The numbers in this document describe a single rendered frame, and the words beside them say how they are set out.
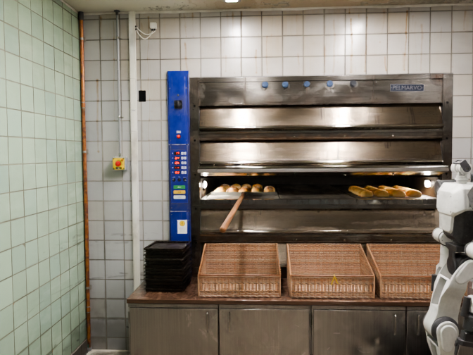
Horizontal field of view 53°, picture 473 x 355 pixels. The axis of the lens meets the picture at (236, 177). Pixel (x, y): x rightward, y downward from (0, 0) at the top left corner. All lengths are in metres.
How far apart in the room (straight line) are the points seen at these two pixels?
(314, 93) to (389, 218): 1.09
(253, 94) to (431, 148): 1.37
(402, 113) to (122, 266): 2.41
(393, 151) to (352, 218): 0.58
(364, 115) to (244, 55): 1.00
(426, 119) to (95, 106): 2.48
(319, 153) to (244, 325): 1.36
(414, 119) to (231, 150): 1.37
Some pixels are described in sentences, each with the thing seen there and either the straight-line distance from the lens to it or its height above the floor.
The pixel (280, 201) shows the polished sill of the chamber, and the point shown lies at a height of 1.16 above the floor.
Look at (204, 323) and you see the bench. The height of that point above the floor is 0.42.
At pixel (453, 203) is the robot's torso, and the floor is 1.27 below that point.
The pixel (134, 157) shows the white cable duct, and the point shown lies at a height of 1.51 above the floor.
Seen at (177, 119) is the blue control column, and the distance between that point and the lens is 3.63.
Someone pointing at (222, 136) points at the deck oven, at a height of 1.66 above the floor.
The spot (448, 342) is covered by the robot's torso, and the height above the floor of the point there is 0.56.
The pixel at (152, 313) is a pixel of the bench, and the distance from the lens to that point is 3.31.
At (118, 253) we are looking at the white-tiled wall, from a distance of 3.85.
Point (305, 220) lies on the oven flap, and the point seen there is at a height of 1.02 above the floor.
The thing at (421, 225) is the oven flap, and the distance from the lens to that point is 3.81.
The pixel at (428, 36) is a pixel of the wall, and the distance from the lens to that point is 3.88.
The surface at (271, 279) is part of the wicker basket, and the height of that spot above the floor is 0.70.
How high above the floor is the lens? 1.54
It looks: 3 degrees down
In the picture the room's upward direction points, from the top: straight up
